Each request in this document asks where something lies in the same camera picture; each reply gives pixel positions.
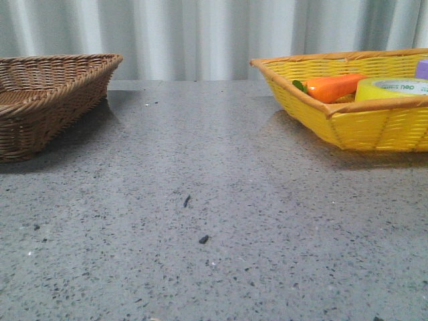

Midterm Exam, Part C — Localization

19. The purple cylindrical object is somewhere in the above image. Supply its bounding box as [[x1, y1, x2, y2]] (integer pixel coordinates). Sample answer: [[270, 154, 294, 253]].
[[415, 59, 428, 80]]

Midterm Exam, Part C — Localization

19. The white pleated curtain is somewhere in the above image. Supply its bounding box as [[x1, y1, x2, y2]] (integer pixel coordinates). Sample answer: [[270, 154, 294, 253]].
[[1, 1, 427, 81]]

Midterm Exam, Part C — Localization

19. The orange toy carrot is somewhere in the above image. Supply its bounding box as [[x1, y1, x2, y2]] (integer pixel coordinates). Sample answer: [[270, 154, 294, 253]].
[[292, 74, 367, 104]]

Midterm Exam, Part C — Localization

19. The yellow woven basket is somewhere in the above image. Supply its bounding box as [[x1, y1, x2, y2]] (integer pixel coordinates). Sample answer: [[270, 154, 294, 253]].
[[250, 48, 427, 152]]

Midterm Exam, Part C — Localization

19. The brown wicker basket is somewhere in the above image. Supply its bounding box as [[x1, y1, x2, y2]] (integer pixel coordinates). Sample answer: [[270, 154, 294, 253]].
[[1, 53, 123, 163]]

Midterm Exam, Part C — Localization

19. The yellow-green tape roll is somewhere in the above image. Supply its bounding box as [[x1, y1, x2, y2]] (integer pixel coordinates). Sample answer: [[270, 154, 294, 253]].
[[355, 78, 427, 102]]

